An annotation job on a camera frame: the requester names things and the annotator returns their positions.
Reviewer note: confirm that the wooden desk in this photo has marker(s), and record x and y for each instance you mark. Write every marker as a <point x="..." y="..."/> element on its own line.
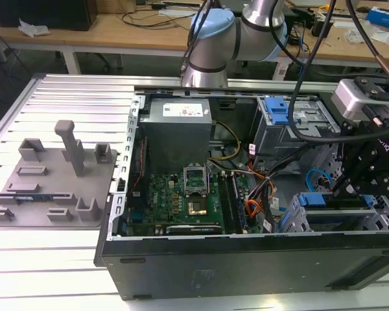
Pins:
<point x="343" y="52"/>
<point x="100" y="39"/>

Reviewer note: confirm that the gray parts rack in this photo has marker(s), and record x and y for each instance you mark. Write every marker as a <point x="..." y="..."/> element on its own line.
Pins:
<point x="58" y="181"/>

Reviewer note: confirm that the black PC case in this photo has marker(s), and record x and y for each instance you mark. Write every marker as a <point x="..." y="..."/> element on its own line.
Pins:
<point x="214" y="269"/>

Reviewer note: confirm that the blue cardboard box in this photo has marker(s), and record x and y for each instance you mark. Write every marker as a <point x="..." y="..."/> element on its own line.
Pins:
<point x="382" y="16"/>

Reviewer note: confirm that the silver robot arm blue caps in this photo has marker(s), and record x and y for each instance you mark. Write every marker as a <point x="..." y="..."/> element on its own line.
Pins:
<point x="210" y="45"/>

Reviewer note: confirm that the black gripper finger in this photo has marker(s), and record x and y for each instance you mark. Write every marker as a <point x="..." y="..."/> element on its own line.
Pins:
<point x="372" y="188"/>
<point x="353" y="152"/>

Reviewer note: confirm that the metal disk bay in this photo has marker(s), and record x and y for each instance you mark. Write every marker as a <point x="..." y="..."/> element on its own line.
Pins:
<point x="290" y="214"/>

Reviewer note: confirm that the RAM stick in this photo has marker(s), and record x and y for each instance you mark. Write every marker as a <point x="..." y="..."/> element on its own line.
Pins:
<point x="35" y="198"/>

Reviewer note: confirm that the CPU socket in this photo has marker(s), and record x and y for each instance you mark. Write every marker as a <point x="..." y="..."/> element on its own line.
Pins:
<point x="197" y="209"/>

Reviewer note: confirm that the green motherboard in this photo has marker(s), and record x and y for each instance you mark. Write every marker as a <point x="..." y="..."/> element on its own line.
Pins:
<point x="168" y="201"/>

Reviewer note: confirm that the crumpled white paper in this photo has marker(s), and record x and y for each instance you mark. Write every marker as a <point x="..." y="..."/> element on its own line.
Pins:
<point x="32" y="28"/>

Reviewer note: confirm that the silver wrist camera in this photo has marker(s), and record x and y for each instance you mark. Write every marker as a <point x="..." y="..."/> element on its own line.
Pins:
<point x="347" y="97"/>

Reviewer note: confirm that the blue plastic cage latch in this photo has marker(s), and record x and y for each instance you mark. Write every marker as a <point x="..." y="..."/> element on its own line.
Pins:
<point x="278" y="111"/>

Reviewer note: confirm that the small black box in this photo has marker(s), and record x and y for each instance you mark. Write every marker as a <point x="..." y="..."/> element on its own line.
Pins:
<point x="319" y="27"/>

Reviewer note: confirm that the RAM slot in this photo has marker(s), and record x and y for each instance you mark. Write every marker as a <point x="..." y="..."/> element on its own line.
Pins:
<point x="230" y="204"/>
<point x="240" y="204"/>
<point x="236" y="204"/>
<point x="224" y="204"/>

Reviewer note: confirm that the black graphics card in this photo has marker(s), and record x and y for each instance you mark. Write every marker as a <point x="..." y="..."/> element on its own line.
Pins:
<point x="194" y="230"/>

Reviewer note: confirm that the large black box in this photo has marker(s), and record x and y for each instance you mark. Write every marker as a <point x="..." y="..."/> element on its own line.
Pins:
<point x="42" y="13"/>

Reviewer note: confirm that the clear plastic bag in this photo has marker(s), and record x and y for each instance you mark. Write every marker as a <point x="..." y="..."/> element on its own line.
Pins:
<point x="353" y="35"/>

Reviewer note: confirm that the metal drive cage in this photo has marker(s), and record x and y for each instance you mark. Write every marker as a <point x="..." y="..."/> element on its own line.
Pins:
<point x="269" y="139"/>

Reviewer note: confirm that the gray power supply unit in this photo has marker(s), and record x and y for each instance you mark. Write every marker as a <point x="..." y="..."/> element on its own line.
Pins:
<point x="175" y="139"/>

